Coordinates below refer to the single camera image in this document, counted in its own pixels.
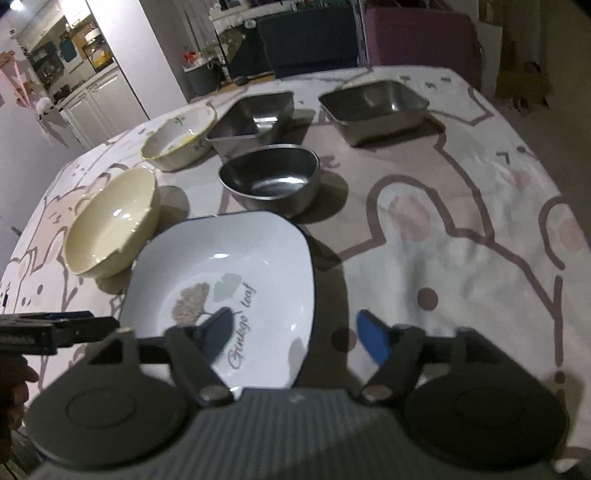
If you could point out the white square leaf-print plate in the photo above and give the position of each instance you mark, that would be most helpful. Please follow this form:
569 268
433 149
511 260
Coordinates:
221 258

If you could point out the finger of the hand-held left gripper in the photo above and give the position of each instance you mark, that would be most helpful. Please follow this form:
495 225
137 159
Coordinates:
87 331
69 316

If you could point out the round steel bowl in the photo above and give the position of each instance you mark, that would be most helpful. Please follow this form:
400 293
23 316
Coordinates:
272 177

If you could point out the grey trash bin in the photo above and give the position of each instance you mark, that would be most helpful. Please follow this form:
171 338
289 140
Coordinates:
201 78

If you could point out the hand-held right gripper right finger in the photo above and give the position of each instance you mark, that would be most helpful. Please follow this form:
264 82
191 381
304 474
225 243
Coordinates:
374 337

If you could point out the small deep square steel container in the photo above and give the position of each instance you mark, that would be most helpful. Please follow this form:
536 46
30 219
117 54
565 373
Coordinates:
249 120

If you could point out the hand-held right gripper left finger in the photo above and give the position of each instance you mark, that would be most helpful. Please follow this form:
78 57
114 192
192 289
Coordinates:
217 330

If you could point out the white kitchen cabinet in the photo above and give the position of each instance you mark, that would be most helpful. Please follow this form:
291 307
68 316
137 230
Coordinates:
101 106

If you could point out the purple chair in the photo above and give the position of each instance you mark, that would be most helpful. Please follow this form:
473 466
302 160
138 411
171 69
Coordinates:
420 39

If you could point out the bear-printed tablecloth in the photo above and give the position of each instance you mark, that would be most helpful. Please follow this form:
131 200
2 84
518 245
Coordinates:
461 184

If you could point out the white floral yellow-rimmed bowl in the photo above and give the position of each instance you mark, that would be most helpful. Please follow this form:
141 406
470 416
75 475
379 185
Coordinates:
178 134

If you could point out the large square steel container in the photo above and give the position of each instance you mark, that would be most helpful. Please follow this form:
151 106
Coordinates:
374 106

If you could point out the person's left hand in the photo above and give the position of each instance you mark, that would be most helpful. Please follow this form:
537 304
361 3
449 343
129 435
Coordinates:
14 378

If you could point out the dark blue chair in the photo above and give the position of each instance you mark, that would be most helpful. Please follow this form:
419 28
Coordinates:
309 41

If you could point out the cardboard box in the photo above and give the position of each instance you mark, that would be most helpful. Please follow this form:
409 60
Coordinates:
521 78

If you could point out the black chalkboard sign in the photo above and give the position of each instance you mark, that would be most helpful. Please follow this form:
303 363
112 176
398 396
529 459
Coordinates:
244 50

